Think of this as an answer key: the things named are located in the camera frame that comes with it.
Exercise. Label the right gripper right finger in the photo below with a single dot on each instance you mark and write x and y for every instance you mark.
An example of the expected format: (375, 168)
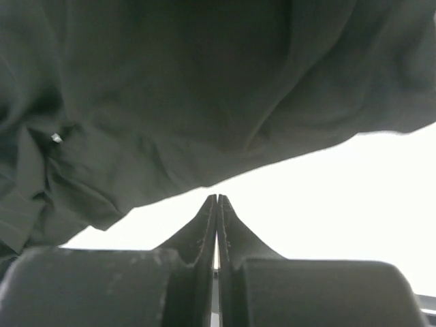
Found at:
(259, 287)

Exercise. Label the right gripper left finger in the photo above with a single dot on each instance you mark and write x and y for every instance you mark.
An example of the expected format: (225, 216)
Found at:
(170, 285)

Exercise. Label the black t shirt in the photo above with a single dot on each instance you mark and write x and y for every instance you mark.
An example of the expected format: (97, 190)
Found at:
(111, 105)

